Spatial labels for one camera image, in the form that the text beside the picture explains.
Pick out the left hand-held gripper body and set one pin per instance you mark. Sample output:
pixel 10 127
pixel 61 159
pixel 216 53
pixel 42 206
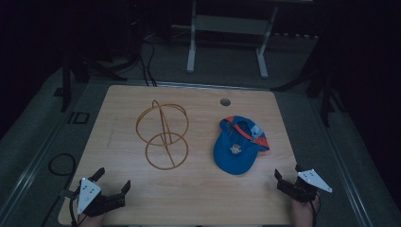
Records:
pixel 104 203

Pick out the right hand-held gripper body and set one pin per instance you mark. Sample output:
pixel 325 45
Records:
pixel 299 190

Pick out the blue baseball cap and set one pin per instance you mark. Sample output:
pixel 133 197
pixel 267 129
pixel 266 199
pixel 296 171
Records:
pixel 231 157

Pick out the person's left hand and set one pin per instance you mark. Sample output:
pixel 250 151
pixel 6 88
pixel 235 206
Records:
pixel 91 221

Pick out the person's right hand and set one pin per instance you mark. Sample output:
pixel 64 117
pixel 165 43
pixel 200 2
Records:
pixel 302 213

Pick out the black tripod stand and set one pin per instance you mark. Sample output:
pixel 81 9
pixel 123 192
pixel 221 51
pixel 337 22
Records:
pixel 326 94
pixel 66 85

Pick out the grey round table grommet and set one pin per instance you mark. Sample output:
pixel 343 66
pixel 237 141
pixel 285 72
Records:
pixel 225 101

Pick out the black rectangular floor bracket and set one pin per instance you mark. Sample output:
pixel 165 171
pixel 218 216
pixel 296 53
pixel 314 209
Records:
pixel 78 117

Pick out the white metal stand frame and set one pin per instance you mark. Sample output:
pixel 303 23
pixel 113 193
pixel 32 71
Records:
pixel 227 24

